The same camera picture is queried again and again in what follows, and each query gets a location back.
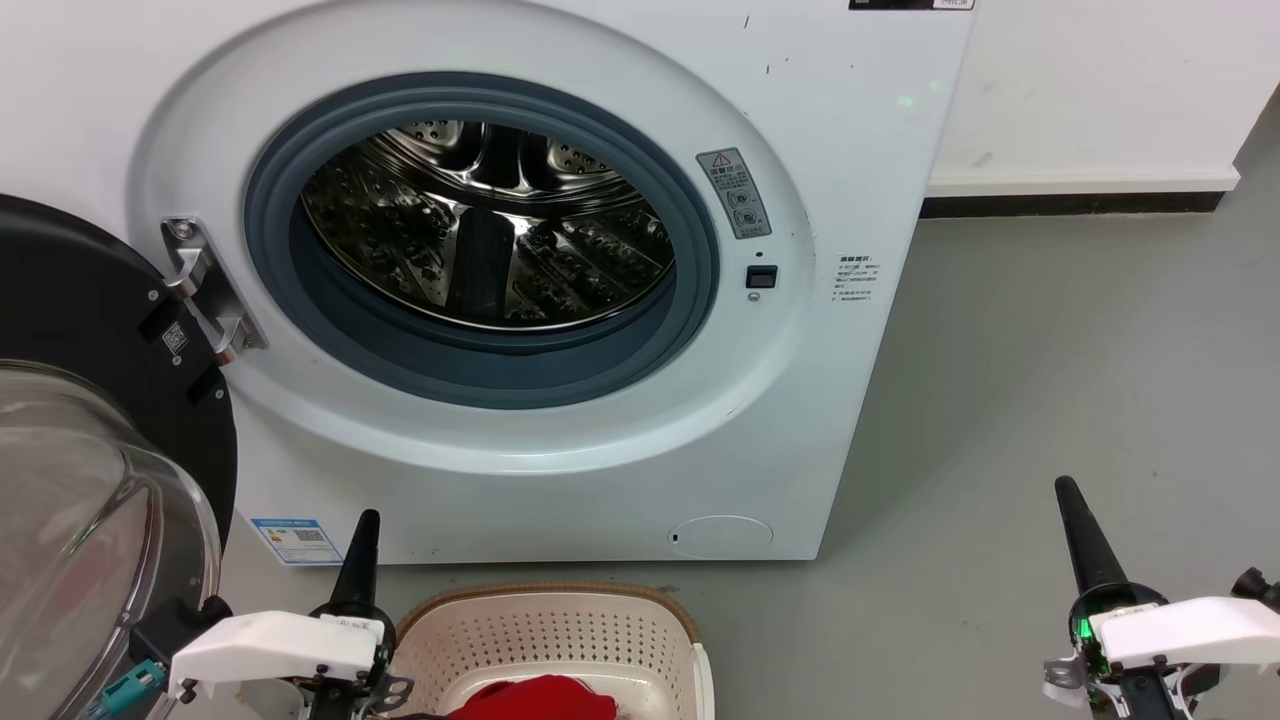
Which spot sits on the silver metal door hinge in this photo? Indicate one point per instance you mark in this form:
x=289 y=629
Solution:
x=205 y=290

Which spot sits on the red cloth garment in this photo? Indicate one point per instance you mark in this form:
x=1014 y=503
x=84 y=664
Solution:
x=540 y=700

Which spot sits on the cream perforated laundry basket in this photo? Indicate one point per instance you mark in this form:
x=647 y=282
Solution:
x=550 y=630

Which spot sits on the white front-load washing machine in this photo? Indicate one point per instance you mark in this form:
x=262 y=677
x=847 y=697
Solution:
x=820 y=400

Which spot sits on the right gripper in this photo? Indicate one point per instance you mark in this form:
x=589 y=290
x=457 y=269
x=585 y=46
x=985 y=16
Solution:
x=1140 y=690

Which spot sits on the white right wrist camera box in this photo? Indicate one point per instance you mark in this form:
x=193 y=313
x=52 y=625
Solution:
x=1190 y=630

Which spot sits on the blue energy label sticker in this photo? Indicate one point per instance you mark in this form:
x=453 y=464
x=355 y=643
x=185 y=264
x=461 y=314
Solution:
x=297 y=540

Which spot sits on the white QR code sticker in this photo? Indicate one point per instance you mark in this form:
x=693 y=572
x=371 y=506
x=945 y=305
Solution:
x=175 y=338

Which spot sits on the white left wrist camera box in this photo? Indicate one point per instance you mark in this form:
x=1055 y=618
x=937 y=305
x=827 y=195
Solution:
x=270 y=645

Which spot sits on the black round glass washer door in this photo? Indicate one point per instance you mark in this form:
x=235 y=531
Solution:
x=70 y=280

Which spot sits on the black door latch socket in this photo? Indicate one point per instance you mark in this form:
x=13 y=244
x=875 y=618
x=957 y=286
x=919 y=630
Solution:
x=761 y=277

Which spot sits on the stainless steel washing machine drum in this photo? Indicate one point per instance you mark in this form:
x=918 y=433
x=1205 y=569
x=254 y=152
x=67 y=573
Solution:
x=480 y=250

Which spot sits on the grey rubber door gasket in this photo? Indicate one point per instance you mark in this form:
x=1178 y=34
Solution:
x=480 y=370

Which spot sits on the black control panel strip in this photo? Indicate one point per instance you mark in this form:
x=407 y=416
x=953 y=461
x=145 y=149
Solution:
x=910 y=4

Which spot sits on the grey warning sticker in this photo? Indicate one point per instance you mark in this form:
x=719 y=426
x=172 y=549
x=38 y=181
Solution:
x=733 y=193

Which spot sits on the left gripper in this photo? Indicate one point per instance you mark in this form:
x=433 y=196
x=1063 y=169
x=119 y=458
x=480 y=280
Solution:
x=350 y=700

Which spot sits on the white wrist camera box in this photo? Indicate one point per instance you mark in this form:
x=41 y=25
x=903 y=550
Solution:
x=270 y=645
x=1190 y=630

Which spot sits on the white and black baseboard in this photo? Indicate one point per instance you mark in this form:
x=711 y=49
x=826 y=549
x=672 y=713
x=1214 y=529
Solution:
x=1080 y=195

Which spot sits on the round white filter cover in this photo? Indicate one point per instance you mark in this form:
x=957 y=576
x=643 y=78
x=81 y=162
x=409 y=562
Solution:
x=720 y=536

